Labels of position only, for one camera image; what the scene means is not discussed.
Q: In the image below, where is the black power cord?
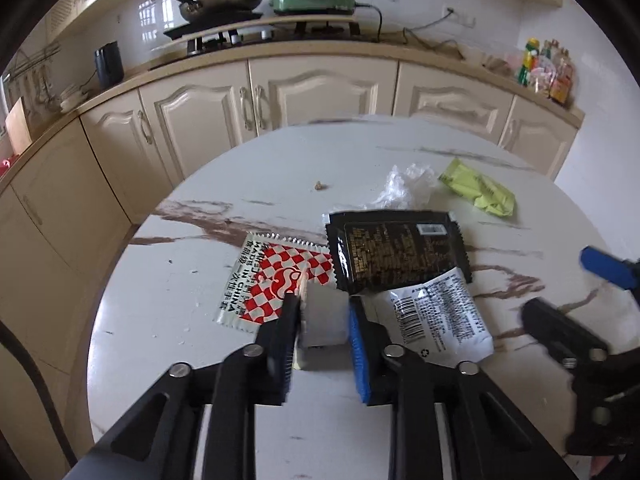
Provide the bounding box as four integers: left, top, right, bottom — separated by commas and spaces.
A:
356, 2, 457, 51

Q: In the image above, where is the black wok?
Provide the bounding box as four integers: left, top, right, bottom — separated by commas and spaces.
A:
142, 0, 266, 23

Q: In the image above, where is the clear plastic wrapper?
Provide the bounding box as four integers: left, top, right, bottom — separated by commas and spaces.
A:
370, 164, 441, 211

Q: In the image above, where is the wooden cutting board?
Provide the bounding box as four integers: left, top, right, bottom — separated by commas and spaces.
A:
5, 97, 33, 156

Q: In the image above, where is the stack of white bowls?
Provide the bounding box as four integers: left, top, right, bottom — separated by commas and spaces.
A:
60, 85, 91, 113

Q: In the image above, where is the yellow-green snack packet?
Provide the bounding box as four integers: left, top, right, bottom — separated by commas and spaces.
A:
439, 157, 517, 218

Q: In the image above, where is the black snack packet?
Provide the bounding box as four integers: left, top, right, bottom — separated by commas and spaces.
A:
324, 209, 473, 295

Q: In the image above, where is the round marble table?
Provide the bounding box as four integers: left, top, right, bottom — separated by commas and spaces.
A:
87, 114, 640, 480

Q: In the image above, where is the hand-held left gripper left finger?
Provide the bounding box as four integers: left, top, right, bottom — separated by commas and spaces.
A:
62, 292, 303, 480

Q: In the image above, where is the black electric kettle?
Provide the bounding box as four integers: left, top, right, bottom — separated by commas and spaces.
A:
95, 41, 125, 88

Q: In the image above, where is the cluster of condiment bottles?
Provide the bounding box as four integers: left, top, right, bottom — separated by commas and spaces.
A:
517, 37, 576, 106

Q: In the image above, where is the metal utensil rack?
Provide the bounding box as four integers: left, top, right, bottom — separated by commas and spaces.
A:
2, 42, 63, 106

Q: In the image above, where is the black cable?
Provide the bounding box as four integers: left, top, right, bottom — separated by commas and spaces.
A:
0, 317, 80, 468

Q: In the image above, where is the red checkered packet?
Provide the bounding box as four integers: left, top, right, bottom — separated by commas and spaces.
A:
215, 231, 335, 335

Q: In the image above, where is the white wall socket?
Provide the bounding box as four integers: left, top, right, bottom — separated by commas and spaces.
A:
442, 6, 476, 27

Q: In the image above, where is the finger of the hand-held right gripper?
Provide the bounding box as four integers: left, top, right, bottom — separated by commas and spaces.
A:
520, 297, 613, 386
579, 245, 640, 306

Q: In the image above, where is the white plastic packet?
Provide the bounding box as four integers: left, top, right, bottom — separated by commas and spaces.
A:
372, 266, 496, 361

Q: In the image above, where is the white tissue wad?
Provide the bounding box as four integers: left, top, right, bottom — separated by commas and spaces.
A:
296, 282, 352, 372

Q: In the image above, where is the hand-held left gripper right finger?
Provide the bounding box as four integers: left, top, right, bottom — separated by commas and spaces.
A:
348, 296, 578, 480

